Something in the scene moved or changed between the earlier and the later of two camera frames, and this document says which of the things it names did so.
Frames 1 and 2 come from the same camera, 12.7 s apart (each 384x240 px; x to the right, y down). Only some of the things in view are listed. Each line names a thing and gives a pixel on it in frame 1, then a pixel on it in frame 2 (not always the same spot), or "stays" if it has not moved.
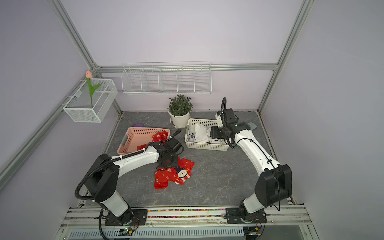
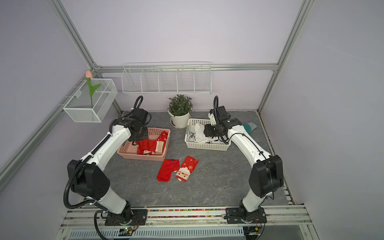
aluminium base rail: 283,216 stays
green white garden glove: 251,126 stays
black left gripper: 175,163 → 145,135
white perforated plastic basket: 198,135 stays
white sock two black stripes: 201,133 stays
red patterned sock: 163,175 → 146,144
